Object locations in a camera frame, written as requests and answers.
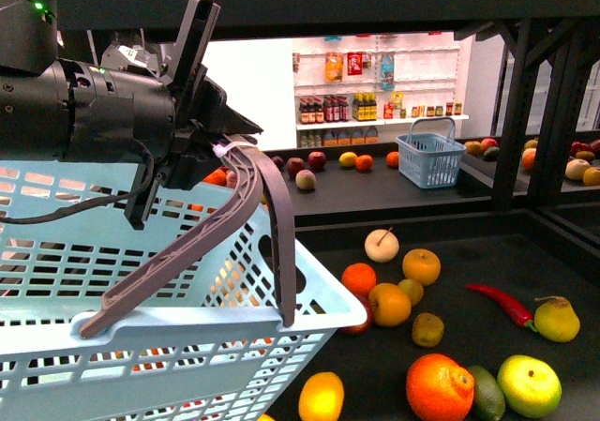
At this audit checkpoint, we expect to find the red apple centre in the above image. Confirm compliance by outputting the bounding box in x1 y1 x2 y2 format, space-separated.
340 294 373 337

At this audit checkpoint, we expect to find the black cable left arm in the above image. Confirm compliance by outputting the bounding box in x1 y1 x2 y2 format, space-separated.
0 135 156 226

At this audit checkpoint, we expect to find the brown kiwi front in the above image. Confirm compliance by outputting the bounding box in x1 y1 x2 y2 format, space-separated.
412 312 444 348

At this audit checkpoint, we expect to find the yellow orange apple back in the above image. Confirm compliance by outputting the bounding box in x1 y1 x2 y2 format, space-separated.
402 248 442 287

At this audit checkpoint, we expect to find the peach on back shelf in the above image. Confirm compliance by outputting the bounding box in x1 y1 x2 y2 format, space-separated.
295 170 316 191

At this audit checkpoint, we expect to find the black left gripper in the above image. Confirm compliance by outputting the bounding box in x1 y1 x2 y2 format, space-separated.
79 77 296 338

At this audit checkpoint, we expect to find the brown kiwi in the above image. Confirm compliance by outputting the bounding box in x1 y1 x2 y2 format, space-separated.
412 312 444 348
398 278 424 307

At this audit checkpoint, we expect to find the white pear with stem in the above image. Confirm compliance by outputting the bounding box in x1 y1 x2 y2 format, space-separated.
364 227 400 263

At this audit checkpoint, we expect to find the red chili pepper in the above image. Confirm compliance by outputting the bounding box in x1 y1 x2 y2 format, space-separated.
465 283 537 332

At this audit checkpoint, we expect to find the yellow orange apple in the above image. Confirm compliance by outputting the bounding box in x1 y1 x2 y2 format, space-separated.
368 283 412 327
402 248 442 287

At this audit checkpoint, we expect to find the yellow pear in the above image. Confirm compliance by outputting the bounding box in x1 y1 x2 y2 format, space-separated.
533 295 580 343

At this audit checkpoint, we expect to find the yellow lemon back shelf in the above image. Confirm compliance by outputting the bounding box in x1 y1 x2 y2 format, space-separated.
338 152 358 169

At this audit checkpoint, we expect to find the yellow lemon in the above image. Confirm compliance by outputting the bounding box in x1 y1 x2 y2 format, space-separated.
298 371 345 421

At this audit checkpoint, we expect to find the green yellow apple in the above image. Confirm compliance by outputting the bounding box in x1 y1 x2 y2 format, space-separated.
497 354 563 419

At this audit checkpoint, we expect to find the yellow orange apple centre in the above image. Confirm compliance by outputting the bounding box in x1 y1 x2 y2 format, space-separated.
368 283 412 327

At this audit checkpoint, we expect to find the small orange tangerine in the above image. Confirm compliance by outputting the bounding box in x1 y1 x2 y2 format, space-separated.
341 263 378 298

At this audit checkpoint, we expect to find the large navel orange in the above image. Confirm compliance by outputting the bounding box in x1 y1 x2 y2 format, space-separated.
406 353 475 421

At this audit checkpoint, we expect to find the dark red apple back shelf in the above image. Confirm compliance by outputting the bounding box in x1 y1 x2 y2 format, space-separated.
307 151 327 173

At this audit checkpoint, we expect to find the brown kiwi back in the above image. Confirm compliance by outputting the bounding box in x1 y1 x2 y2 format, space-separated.
398 278 424 307

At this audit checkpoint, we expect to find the light blue shopping basket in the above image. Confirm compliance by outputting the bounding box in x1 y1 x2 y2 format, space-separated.
1 161 364 420

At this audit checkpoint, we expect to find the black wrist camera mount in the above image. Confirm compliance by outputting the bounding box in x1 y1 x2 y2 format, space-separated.
159 0 220 115

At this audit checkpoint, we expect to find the orange tangerine back shelf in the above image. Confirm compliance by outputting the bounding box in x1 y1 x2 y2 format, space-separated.
354 155 374 173

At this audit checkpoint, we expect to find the green avocado front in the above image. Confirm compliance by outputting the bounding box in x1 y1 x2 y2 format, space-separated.
467 365 506 421

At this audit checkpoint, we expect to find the far light blue basket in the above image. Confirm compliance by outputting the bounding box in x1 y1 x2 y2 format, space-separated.
396 116 466 189

